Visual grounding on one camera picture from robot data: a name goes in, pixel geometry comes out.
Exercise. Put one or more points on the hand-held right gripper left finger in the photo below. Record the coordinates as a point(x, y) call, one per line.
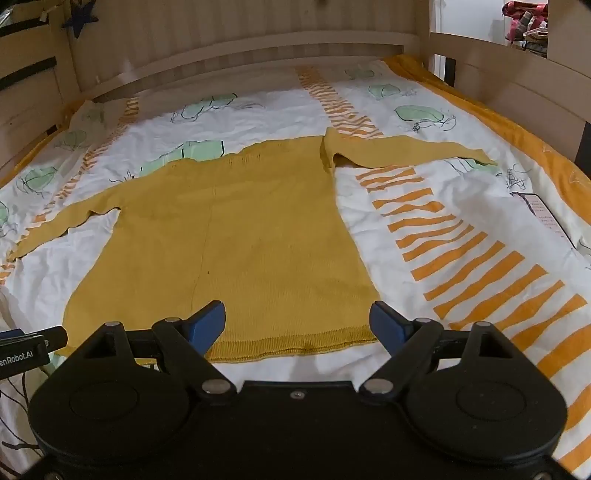
point(207, 325)

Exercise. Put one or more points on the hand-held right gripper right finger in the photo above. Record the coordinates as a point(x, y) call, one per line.
point(387, 326)

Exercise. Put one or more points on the yellow knit sweater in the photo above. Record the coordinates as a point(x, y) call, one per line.
point(258, 240)

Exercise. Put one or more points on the pile of colourful clothes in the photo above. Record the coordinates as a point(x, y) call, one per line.
point(526, 23)

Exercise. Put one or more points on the white printed bed cover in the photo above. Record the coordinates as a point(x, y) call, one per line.
point(452, 240)

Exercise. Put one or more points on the white booklet with dark edge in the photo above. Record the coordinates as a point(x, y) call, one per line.
point(549, 219)

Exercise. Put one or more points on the orange bed sheet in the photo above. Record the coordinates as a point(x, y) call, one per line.
point(517, 134)

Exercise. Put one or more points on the wooden bed headboard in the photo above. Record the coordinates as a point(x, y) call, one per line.
point(240, 37)

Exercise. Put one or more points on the blue star decoration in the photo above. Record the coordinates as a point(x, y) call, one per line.
point(79, 19)

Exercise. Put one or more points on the wooden bed side rail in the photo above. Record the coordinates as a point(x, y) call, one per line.
point(27, 92)
point(517, 83)

